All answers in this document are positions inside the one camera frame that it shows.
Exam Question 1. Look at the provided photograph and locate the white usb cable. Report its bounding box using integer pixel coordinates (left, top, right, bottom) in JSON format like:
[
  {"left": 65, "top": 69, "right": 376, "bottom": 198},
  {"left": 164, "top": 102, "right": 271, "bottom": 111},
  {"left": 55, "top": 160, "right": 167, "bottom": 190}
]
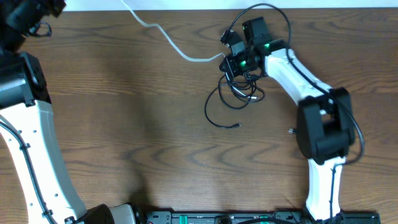
[{"left": 120, "top": 0, "right": 226, "bottom": 63}]

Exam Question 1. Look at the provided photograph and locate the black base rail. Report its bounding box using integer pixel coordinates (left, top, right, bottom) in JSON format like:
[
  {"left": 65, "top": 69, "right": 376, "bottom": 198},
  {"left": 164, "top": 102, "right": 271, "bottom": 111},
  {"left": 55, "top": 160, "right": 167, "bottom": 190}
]
[{"left": 133, "top": 206, "right": 381, "bottom": 224}]

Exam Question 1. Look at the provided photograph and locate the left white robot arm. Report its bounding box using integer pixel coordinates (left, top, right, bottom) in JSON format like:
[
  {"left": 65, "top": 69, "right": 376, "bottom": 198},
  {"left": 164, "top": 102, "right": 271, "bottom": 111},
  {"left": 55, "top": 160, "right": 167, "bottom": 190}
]
[{"left": 1, "top": 1, "right": 137, "bottom": 223}]

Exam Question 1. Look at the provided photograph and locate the black usb cable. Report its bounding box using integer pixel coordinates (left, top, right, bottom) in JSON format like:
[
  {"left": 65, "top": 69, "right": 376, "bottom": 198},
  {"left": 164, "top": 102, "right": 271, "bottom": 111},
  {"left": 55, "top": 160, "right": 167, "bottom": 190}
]
[{"left": 203, "top": 72, "right": 266, "bottom": 129}]

